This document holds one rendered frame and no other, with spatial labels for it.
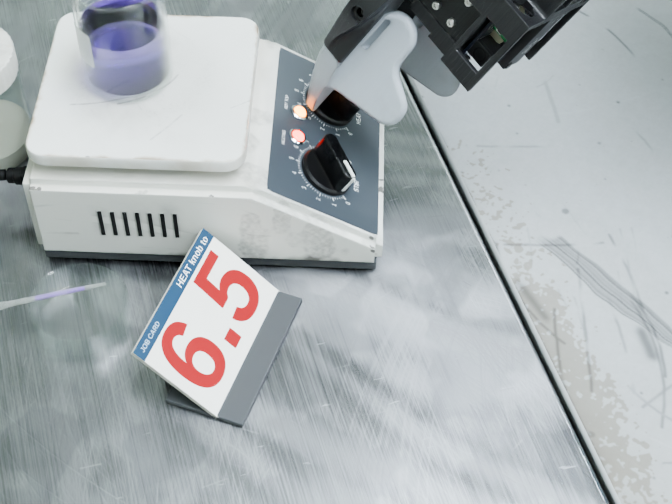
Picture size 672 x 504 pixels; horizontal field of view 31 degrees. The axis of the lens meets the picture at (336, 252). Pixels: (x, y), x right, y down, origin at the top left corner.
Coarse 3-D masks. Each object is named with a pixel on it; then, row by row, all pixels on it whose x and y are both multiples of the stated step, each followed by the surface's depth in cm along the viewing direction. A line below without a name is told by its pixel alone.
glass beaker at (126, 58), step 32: (96, 0) 68; (160, 0) 64; (96, 32) 64; (128, 32) 64; (160, 32) 66; (96, 64) 66; (128, 64) 66; (160, 64) 67; (96, 96) 68; (128, 96) 67
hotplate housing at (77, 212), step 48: (48, 192) 67; (96, 192) 67; (144, 192) 67; (192, 192) 67; (240, 192) 67; (48, 240) 70; (96, 240) 70; (144, 240) 70; (192, 240) 70; (240, 240) 70; (288, 240) 69; (336, 240) 69
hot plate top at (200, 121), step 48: (192, 48) 71; (240, 48) 71; (48, 96) 68; (192, 96) 69; (240, 96) 69; (48, 144) 66; (96, 144) 66; (144, 144) 66; (192, 144) 66; (240, 144) 66
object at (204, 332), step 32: (224, 256) 69; (192, 288) 67; (224, 288) 68; (256, 288) 70; (192, 320) 66; (224, 320) 67; (160, 352) 64; (192, 352) 65; (224, 352) 67; (192, 384) 65
